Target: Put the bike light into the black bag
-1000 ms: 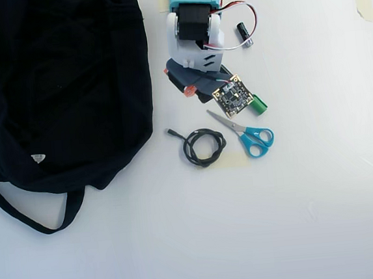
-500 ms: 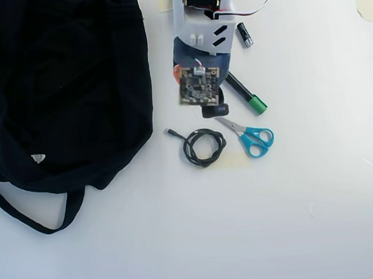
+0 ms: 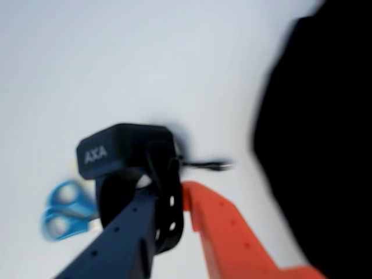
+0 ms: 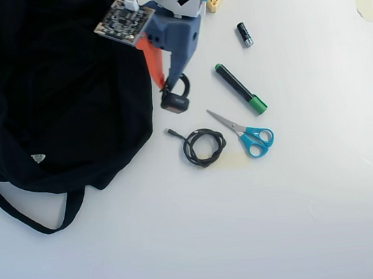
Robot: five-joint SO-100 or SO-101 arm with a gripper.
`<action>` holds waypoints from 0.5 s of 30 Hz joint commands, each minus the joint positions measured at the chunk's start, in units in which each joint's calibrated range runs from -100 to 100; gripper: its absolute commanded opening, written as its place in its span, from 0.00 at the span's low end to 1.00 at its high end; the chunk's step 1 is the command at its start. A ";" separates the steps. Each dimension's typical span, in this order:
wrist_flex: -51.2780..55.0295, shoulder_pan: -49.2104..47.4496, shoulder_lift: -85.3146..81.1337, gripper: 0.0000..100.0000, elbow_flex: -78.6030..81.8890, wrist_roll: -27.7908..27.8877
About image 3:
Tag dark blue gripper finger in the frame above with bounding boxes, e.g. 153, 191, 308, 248
53, 194, 160, 279

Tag black AXA bike light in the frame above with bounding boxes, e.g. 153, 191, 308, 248
76, 123, 185, 256

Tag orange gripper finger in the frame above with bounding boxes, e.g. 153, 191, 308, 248
180, 180, 328, 279

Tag black braided USB cable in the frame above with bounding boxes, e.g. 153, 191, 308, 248
179, 159, 233, 172

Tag blue handled scissors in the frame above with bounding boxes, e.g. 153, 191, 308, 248
40, 179, 99, 242

